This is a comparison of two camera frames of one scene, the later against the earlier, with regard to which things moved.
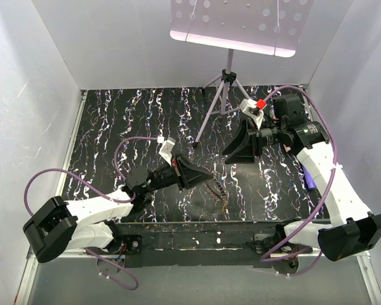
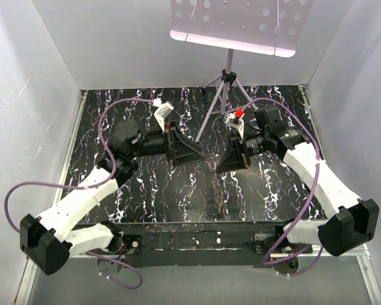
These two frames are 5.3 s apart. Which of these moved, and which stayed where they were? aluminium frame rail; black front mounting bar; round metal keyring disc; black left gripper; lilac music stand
Moved: black left gripper; round metal keyring disc
Stayed: aluminium frame rail; lilac music stand; black front mounting bar
